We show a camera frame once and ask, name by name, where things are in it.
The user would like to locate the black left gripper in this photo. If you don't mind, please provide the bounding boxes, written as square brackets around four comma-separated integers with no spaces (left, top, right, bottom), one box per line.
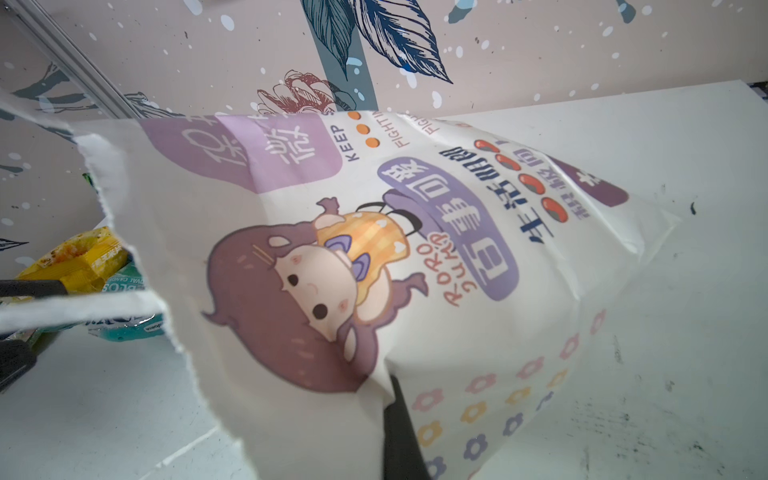
[0,280,68,392]

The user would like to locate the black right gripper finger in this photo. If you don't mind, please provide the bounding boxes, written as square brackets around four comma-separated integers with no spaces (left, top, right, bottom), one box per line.
[383,375,430,480]

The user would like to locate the yellow corn chips packet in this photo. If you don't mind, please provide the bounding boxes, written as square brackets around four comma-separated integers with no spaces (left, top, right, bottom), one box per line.
[16,227,129,294]

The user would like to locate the teal Fox's candy bag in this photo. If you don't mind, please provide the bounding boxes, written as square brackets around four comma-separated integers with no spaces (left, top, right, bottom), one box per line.
[85,261,164,342]

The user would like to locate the white patterned paper bag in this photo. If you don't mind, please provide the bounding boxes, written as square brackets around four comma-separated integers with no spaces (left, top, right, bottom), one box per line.
[1,111,677,479]

